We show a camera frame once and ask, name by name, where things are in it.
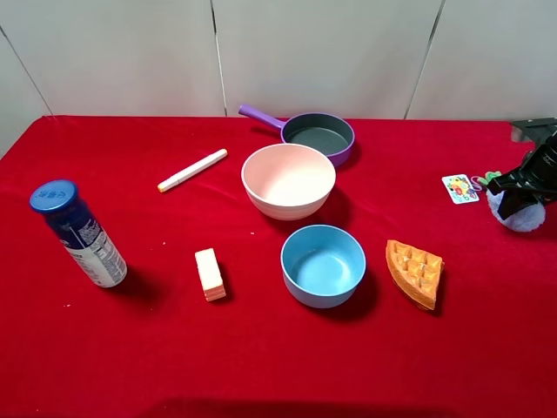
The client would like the orange waffle slice toy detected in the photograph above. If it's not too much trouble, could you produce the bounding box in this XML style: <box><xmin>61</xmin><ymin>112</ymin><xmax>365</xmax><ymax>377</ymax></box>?
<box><xmin>386</xmin><ymin>239</ymin><xmax>445</xmax><ymax>311</ymax></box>

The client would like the cream wafer block toy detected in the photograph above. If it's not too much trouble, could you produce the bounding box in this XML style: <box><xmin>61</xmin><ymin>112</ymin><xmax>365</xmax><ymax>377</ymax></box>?
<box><xmin>195</xmin><ymin>248</ymin><xmax>226</xmax><ymax>301</ymax></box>

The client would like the blue bowl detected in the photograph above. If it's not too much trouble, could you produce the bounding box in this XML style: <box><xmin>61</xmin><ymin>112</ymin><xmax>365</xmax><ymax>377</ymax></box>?
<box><xmin>280</xmin><ymin>225</ymin><xmax>366</xmax><ymax>309</ymax></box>

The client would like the blue plush pineapple toy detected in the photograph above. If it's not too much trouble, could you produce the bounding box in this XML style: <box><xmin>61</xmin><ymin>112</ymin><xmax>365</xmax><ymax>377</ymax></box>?
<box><xmin>471</xmin><ymin>171</ymin><xmax>546</xmax><ymax>233</ymax></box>

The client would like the purple toy frying pan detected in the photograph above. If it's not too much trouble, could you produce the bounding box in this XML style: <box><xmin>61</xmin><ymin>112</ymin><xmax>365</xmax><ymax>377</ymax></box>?
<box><xmin>238</xmin><ymin>104</ymin><xmax>355</xmax><ymax>167</ymax></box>

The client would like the blue capped white bottle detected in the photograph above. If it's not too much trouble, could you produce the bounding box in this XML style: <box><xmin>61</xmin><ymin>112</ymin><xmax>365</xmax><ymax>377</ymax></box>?
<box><xmin>30</xmin><ymin>179</ymin><xmax>127</xmax><ymax>288</ymax></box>

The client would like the pink white bowl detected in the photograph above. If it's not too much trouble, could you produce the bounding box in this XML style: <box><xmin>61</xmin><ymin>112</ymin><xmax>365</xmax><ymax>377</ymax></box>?
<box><xmin>241</xmin><ymin>144</ymin><xmax>336</xmax><ymax>221</ymax></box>

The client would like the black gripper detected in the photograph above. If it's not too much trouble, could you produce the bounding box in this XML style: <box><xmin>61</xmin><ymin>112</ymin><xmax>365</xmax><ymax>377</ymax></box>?
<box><xmin>487</xmin><ymin>118</ymin><xmax>556</xmax><ymax>220</ymax></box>

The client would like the colourful paper tag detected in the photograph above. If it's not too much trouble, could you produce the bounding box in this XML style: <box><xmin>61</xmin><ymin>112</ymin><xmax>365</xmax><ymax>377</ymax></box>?
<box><xmin>441</xmin><ymin>174</ymin><xmax>480</xmax><ymax>205</ymax></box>

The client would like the white marker pen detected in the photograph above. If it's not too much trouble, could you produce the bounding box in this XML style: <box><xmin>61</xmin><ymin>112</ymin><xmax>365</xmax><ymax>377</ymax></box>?
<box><xmin>157</xmin><ymin>149</ymin><xmax>228</xmax><ymax>192</ymax></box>

